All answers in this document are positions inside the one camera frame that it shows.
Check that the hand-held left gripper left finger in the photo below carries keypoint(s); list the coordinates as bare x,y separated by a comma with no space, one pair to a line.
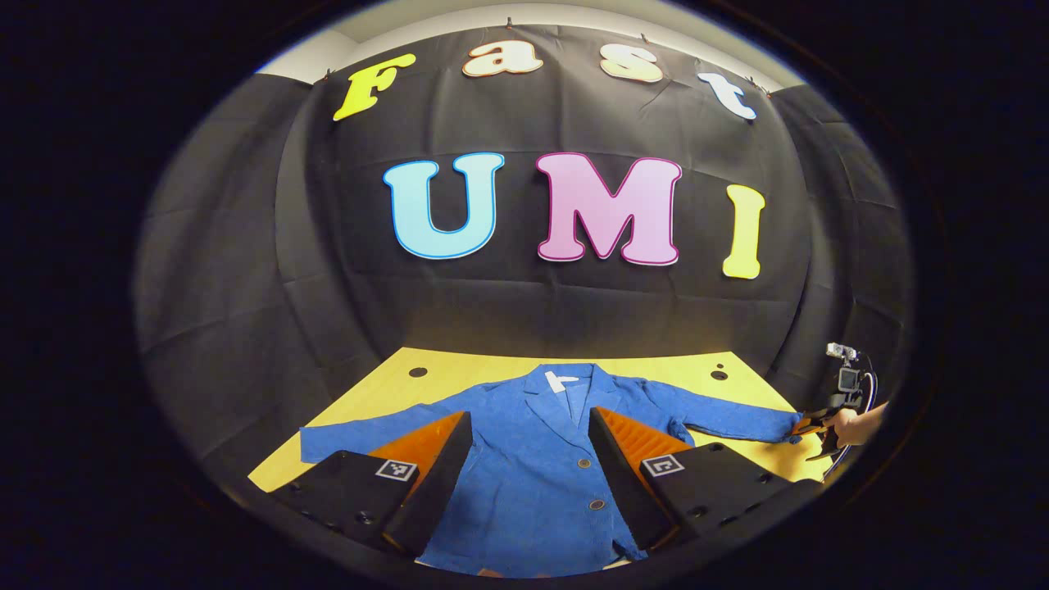
438,483

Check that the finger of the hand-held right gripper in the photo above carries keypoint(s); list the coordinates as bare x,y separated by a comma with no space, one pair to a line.
811,422

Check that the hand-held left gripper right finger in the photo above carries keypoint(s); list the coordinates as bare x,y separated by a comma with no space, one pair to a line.
619,483

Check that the blue jacket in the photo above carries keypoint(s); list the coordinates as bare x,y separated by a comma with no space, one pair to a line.
524,459

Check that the black backdrop cloth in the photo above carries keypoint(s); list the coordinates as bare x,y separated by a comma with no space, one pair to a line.
533,303

